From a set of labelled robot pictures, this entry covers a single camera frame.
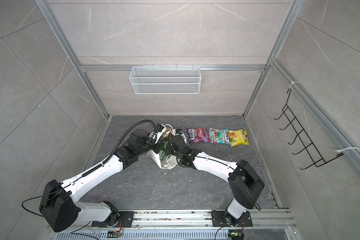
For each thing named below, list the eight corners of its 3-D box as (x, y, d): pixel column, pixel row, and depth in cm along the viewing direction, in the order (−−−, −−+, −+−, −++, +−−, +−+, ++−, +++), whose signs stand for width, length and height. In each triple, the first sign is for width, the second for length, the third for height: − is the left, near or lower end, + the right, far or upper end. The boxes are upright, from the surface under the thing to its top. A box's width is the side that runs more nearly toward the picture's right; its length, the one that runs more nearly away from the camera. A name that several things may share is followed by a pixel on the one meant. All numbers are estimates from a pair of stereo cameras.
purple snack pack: (187, 142, 106) (187, 139, 103) (186, 129, 113) (186, 127, 110) (209, 142, 106) (210, 139, 103) (207, 129, 113) (208, 127, 110)
